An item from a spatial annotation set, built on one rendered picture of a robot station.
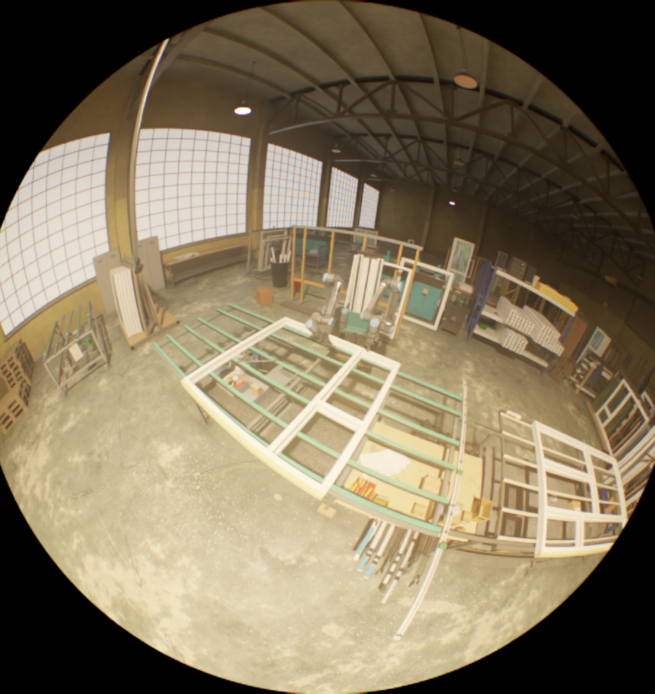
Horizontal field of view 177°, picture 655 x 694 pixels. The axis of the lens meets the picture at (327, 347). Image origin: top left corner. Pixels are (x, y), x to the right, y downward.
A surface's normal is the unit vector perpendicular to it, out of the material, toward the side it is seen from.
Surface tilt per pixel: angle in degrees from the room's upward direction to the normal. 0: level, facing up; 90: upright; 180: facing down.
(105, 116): 90
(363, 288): 90
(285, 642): 0
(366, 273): 90
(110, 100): 90
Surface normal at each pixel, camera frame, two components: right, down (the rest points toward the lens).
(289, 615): 0.09, -0.81
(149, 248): 0.86, 0.36
